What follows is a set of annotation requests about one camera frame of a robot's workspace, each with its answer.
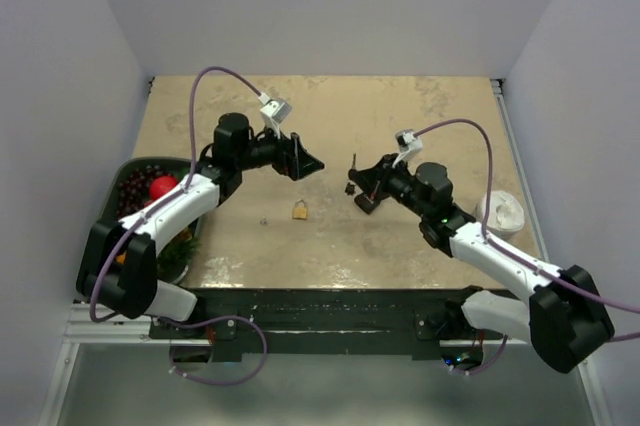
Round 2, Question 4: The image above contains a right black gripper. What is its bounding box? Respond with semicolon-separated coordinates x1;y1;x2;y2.
349;154;429;220

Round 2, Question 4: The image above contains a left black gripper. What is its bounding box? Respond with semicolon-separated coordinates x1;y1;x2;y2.
237;119;324;181

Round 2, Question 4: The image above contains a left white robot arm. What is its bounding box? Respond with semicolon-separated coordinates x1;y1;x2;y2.
76;113;324;338

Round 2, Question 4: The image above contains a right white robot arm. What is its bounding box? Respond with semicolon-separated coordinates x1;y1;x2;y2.
348;155;615;373

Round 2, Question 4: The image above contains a brass padlock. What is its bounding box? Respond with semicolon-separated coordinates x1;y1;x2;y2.
292;200;308;220

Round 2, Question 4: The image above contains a red toy apple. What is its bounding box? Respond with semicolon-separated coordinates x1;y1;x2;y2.
149;175;178;201

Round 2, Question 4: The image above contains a dark red grape bunch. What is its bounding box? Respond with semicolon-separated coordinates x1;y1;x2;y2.
115;165;166;219

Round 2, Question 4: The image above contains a dark green fruit tray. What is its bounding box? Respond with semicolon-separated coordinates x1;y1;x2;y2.
85;156;211;290

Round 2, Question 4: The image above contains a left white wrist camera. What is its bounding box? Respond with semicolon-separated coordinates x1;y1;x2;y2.
258;92;292;138

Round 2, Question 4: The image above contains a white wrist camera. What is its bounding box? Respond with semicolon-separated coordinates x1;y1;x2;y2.
258;92;292;138
392;129;423;168

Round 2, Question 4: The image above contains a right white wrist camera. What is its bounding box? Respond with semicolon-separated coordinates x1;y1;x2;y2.
392;129;423;168

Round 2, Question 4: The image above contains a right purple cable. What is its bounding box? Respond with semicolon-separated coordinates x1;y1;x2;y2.
412;118;640;376

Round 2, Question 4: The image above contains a purple cable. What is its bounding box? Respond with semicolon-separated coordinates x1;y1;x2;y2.
412;118;640;376
88;66;271;387

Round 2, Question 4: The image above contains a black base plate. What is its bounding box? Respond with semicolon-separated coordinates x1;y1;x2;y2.
149;286;482;362

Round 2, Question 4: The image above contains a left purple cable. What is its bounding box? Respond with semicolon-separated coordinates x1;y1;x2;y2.
88;66;271;387

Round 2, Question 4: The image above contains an aluminium frame rail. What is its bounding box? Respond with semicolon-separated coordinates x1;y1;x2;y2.
63;304;532;345

